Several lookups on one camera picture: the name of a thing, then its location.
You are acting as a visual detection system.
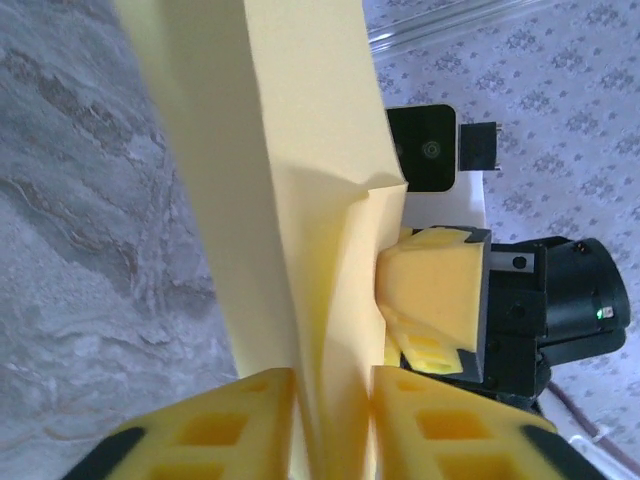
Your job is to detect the aluminium side rail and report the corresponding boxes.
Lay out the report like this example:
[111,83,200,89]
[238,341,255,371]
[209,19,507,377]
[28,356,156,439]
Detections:
[367,0,539,56]

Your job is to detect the yellow square paper sheet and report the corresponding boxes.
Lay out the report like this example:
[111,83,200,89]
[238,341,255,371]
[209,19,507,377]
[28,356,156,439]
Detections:
[112,0,409,480]

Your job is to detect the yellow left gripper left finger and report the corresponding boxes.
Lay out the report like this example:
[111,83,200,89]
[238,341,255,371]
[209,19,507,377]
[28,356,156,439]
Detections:
[62,366,302,480]

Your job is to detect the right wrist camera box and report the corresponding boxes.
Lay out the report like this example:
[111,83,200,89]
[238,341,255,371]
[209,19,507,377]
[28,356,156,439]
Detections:
[386,103,504,236]

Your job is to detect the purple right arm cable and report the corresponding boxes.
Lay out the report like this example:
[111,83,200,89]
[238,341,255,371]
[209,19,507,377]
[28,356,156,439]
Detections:
[544,379,640,466]

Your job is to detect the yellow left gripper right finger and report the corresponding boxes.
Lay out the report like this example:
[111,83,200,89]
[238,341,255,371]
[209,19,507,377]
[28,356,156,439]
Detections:
[368,366,612,480]

